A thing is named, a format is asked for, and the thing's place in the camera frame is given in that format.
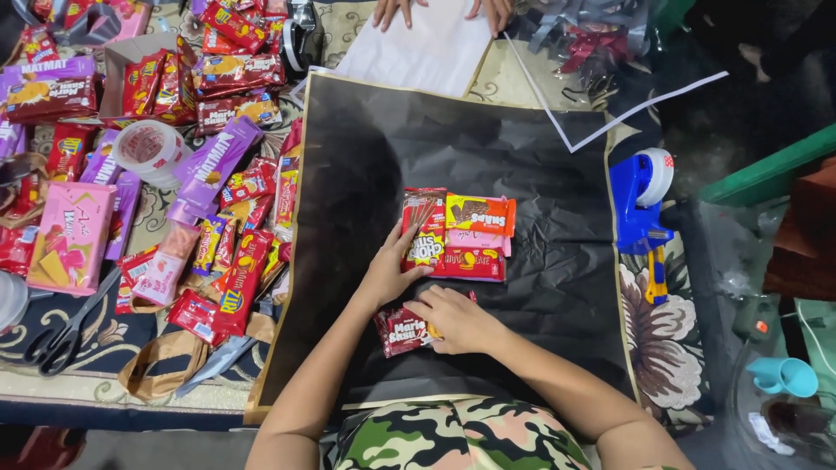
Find floral patterned carpet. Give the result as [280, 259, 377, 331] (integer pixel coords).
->
[0, 0, 716, 435]

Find large pink wafer box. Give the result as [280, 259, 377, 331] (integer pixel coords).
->
[25, 181, 119, 297]

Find clear plastic sheet white edge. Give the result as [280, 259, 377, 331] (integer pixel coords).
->
[502, 29, 730, 155]

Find yellow blue utility knife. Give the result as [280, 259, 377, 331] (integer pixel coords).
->
[644, 245, 669, 307]

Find heap of ribbons and plastic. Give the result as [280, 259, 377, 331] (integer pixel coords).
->
[516, 0, 661, 76]

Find silver cutter knife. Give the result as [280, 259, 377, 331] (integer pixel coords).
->
[175, 334, 263, 400]

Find purple snack packet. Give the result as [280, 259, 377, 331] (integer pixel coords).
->
[78, 128, 123, 186]
[0, 117, 28, 161]
[103, 170, 143, 262]
[0, 55, 99, 92]
[166, 115, 265, 219]

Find red chocolate sandwich biscuit packet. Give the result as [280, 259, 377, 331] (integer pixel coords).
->
[432, 246, 508, 283]

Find black scissors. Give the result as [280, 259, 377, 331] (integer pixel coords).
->
[22, 266, 123, 379]

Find small pink wafer box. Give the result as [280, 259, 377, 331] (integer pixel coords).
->
[445, 228, 512, 259]

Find teal plastic cup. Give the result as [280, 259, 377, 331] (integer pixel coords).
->
[745, 356, 820, 398]

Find person's right hand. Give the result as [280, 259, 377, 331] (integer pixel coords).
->
[404, 284, 512, 356]

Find pink strawberry snack packet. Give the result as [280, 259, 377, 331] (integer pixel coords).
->
[132, 221, 202, 308]

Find clear plastic container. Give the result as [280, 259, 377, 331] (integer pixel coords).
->
[728, 339, 836, 467]

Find brown ribbon strip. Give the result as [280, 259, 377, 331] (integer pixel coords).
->
[116, 312, 278, 403]

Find cardboard box of red packets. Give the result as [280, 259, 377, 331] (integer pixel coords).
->
[97, 31, 200, 129]

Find green plastic crate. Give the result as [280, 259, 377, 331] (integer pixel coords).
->
[696, 122, 836, 208]

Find red chocolate stick packet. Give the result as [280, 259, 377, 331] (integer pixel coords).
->
[401, 187, 449, 274]

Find clear tape roll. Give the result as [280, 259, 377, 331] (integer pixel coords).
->
[111, 119, 192, 191]

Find orange wafer packet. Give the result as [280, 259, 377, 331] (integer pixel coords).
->
[445, 195, 517, 238]

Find white paper sheet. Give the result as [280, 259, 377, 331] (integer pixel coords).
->
[332, 0, 495, 99]

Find person's left hand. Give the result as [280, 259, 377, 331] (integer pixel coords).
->
[362, 218, 435, 308]

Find black wrapping paper sheet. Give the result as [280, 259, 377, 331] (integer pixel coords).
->
[243, 70, 640, 426]

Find blue tape dispenser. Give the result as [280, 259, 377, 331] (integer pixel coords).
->
[608, 148, 675, 257]

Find heap of red snack packets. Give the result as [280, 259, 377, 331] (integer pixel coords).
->
[114, 117, 304, 347]

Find camouflage trousers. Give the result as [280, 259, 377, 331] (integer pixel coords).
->
[319, 396, 597, 470]

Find dark red biscuit packet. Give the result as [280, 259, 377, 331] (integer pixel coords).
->
[373, 290, 478, 359]

